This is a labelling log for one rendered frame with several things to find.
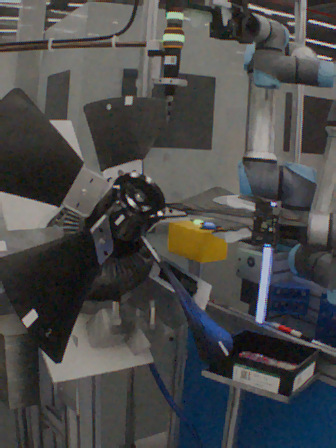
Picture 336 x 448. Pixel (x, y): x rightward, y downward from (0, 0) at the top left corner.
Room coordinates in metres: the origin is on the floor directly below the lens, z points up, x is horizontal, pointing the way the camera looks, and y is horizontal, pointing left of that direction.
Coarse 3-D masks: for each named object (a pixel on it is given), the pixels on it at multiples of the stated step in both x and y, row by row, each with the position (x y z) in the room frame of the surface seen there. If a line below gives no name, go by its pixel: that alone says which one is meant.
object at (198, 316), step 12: (168, 276) 1.04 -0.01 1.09; (180, 288) 1.06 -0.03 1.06; (180, 300) 1.01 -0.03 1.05; (192, 300) 1.07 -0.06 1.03; (192, 312) 1.02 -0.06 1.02; (204, 312) 1.13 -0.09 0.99; (192, 324) 0.99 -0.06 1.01; (204, 324) 1.03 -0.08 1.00; (216, 324) 1.14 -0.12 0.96; (204, 336) 1.00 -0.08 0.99; (216, 336) 1.05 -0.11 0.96; (228, 336) 1.13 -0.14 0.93; (204, 348) 0.97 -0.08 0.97; (216, 348) 1.01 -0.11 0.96; (228, 348) 1.07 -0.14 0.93; (204, 360) 0.94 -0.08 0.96; (216, 360) 0.98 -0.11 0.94
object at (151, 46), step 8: (152, 48) 1.21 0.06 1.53; (160, 48) 1.21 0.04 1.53; (152, 56) 1.21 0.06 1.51; (160, 56) 1.20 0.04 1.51; (160, 64) 1.20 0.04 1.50; (152, 72) 1.21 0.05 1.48; (160, 72) 1.20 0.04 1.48; (160, 80) 1.18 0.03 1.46; (168, 80) 1.18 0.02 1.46; (176, 80) 1.18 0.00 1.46; (184, 80) 1.19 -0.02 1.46
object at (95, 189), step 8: (80, 176) 1.13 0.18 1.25; (88, 176) 1.13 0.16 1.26; (96, 176) 1.13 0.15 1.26; (80, 184) 1.13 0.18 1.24; (88, 184) 1.13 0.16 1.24; (96, 184) 1.13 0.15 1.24; (104, 184) 1.14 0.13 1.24; (72, 192) 1.13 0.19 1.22; (80, 192) 1.13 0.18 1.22; (88, 192) 1.13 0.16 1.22; (96, 192) 1.13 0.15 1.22; (64, 200) 1.12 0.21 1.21; (72, 200) 1.13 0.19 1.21; (80, 200) 1.13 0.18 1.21; (88, 200) 1.13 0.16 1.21; (96, 200) 1.13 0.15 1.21; (72, 208) 1.13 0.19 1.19; (80, 208) 1.13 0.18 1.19; (88, 208) 1.13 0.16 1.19; (88, 216) 1.14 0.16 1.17
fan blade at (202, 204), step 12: (204, 192) 1.39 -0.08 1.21; (216, 192) 1.39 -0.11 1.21; (228, 192) 1.40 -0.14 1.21; (168, 204) 1.25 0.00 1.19; (180, 204) 1.26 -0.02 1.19; (192, 204) 1.27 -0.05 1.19; (204, 204) 1.28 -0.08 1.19; (216, 204) 1.29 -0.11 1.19; (204, 216) 1.20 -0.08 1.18; (216, 216) 1.21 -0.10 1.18; (228, 216) 1.23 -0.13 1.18; (240, 216) 1.26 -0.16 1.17; (252, 216) 1.28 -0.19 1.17
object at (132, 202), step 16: (128, 176) 1.13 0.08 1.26; (144, 176) 1.15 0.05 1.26; (112, 192) 1.09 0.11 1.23; (128, 192) 1.10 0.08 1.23; (144, 192) 1.13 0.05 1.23; (160, 192) 1.14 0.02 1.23; (96, 208) 1.17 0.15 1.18; (112, 208) 1.08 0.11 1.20; (128, 208) 1.08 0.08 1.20; (144, 208) 1.10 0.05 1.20; (160, 208) 1.12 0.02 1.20; (112, 224) 1.09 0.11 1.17; (128, 224) 1.08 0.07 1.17; (144, 224) 1.08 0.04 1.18; (112, 240) 1.14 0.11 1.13; (128, 240) 1.12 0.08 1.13; (112, 256) 1.13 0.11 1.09; (128, 256) 1.15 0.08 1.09
